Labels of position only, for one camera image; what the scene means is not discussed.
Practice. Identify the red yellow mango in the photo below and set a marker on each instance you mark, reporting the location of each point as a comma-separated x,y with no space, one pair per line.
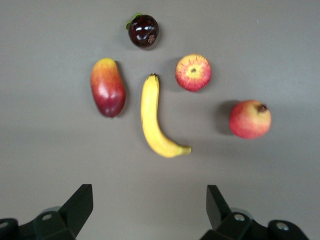
108,87

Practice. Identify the dark purple mangosteen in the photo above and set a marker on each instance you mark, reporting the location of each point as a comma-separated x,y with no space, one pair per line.
143,31

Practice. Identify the brown table cloth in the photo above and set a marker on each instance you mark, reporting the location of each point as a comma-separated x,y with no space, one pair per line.
50,150

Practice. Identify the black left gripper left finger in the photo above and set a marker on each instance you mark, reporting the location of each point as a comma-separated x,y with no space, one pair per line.
75,212

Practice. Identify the yellow banana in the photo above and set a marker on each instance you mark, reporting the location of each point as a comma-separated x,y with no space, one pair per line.
152,120

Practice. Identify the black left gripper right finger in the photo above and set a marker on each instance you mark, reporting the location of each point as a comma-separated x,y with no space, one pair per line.
220,215

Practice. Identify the red yellow striped apple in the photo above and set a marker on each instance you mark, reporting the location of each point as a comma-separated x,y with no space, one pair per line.
193,72

